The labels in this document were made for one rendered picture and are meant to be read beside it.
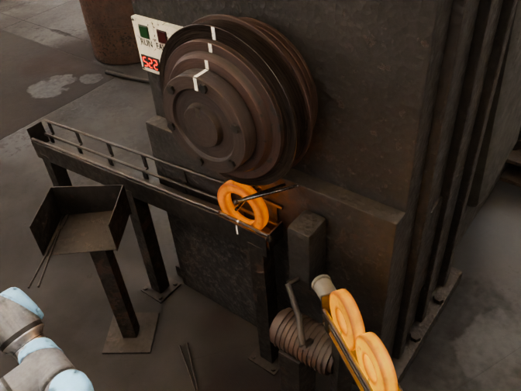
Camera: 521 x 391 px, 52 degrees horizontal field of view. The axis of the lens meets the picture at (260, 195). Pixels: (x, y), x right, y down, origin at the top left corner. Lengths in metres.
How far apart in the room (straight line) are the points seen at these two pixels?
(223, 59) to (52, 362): 0.76
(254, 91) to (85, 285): 1.58
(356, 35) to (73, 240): 1.18
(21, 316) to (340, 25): 1.06
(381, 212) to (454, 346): 0.96
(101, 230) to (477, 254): 1.67
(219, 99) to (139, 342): 1.31
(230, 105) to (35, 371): 0.70
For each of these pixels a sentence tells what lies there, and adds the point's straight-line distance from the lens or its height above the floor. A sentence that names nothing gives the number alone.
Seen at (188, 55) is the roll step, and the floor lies 1.27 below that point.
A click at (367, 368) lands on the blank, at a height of 0.69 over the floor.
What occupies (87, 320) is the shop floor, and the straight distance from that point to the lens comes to 2.48.
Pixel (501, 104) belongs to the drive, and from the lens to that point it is 2.10.
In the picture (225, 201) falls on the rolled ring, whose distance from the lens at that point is 1.69.
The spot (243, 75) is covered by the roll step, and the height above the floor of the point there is 1.26.
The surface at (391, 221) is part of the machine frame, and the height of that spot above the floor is 0.87.
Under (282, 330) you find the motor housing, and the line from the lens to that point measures 1.63.
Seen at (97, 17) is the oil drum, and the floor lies 0.39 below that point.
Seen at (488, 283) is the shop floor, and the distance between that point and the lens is 2.55.
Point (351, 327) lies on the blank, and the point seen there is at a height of 0.75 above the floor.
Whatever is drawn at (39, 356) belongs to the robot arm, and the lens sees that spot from 1.18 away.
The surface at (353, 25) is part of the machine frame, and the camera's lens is 1.28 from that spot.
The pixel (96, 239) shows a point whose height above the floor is 0.60.
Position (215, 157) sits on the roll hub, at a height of 1.02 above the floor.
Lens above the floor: 1.85
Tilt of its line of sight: 40 degrees down
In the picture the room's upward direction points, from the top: 5 degrees counter-clockwise
